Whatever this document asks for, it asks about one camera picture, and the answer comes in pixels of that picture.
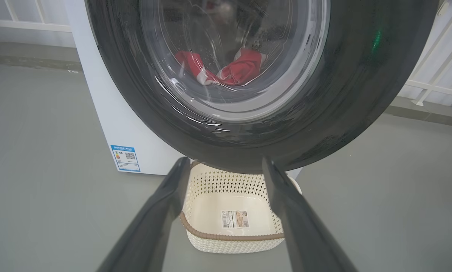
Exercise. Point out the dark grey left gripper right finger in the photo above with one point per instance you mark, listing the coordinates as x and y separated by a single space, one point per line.
305 230

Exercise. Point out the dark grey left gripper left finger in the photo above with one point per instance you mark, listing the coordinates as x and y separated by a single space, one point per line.
150 226

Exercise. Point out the dark round washing machine door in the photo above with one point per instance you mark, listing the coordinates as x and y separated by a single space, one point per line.
324 113

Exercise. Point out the red and white garment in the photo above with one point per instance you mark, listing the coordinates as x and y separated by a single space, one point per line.
241 70

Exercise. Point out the white basket label sticker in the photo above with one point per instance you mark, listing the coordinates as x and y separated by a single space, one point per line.
235 219

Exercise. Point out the cream perforated laundry basket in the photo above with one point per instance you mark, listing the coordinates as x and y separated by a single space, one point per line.
229 204

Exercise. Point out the white washing machine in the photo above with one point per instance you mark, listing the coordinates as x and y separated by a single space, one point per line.
97 113

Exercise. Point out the blue energy label sticker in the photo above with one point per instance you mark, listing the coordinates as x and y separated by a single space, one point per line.
126 158

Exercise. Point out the stainless steel washer drum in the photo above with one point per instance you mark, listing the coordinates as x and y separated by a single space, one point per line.
282 53

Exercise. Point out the white railing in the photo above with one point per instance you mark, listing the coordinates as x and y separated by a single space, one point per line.
25 25
434 87

